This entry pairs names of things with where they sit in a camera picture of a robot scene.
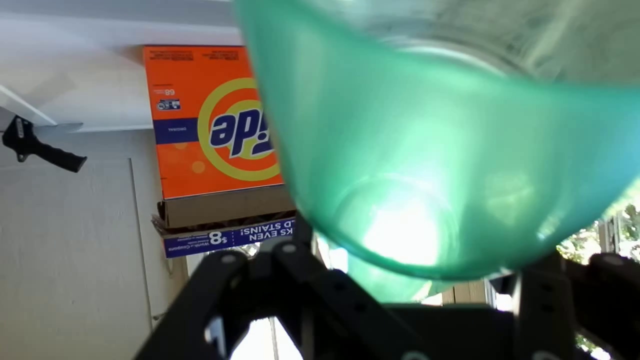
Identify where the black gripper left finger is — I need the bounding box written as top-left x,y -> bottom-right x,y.
134,249 -> 427,360

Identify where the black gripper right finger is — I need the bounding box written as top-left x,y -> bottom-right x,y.
513,251 -> 640,360

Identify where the green translucent plastic cup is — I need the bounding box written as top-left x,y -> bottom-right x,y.
233,0 -> 640,301

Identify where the orange Tide detergent box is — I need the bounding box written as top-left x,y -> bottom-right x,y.
142,43 -> 294,258

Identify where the white dryer machine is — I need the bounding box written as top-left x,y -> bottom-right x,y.
0,0 -> 240,131

